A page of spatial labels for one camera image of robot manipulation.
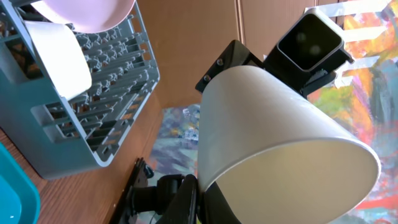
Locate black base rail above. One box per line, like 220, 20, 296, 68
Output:
108, 157, 186, 224

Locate teal plastic tray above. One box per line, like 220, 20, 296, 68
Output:
1, 146, 40, 224

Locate small white cup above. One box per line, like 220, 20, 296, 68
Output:
198, 66, 381, 223

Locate grey dishwasher rack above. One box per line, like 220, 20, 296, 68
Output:
1, 1, 160, 179

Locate large white plate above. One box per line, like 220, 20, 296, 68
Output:
31, 0, 136, 34

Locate cream green bowl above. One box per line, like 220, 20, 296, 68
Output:
25, 21, 92, 100

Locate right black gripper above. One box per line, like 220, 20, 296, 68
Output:
195, 40, 264, 93

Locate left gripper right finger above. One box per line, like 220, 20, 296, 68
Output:
198, 182, 241, 224

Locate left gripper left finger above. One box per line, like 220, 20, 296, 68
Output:
156, 174, 198, 224

